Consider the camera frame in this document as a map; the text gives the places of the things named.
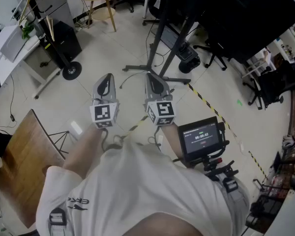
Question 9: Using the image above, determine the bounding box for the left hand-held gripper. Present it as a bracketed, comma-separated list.
[89, 73, 120, 129]

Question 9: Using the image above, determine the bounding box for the white desk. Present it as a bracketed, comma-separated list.
[0, 37, 62, 100]

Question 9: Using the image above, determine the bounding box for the person's white t-shirt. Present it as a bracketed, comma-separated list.
[35, 141, 250, 236]

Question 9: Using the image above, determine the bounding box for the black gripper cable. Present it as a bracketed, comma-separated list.
[147, 126, 163, 152]
[101, 128, 130, 153]

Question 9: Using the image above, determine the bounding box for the grey refrigerator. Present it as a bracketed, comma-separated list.
[36, 0, 75, 28]

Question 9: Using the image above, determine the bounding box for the white shelf unit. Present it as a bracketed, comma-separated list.
[241, 18, 295, 80]

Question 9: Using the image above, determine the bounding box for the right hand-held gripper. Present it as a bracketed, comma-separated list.
[144, 72, 176, 126]

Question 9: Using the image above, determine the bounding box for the white box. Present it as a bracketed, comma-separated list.
[0, 25, 22, 63]

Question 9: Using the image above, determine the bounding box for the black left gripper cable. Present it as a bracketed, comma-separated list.
[101, 128, 130, 153]

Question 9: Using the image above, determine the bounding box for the brown wooden table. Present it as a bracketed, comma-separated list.
[0, 109, 66, 229]

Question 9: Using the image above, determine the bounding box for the black strap buckle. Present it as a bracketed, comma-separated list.
[222, 177, 239, 193]
[49, 207, 67, 227]

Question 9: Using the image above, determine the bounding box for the black clamp mount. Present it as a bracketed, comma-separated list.
[186, 153, 239, 181]

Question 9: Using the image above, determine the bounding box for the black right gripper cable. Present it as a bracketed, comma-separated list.
[147, 126, 163, 152]

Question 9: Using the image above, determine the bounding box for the person's right forearm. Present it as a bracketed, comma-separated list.
[159, 124, 185, 163]

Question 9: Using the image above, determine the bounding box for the small black cabinet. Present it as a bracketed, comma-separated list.
[50, 21, 83, 61]

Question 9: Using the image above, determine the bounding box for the black television stand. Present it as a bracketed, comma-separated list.
[122, 0, 202, 85]

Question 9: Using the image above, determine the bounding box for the green potted plant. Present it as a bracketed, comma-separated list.
[20, 20, 37, 40]

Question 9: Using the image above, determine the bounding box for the small black monitor screen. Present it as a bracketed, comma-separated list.
[177, 116, 224, 162]

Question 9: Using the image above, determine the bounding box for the white rectangular block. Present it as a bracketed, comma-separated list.
[70, 120, 84, 136]

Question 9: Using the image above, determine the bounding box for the person's left forearm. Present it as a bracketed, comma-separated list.
[62, 123, 109, 180]

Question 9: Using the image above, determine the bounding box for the large black television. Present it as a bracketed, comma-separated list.
[172, 0, 295, 64]

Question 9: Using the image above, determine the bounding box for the black waste bin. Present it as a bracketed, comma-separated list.
[178, 40, 202, 74]

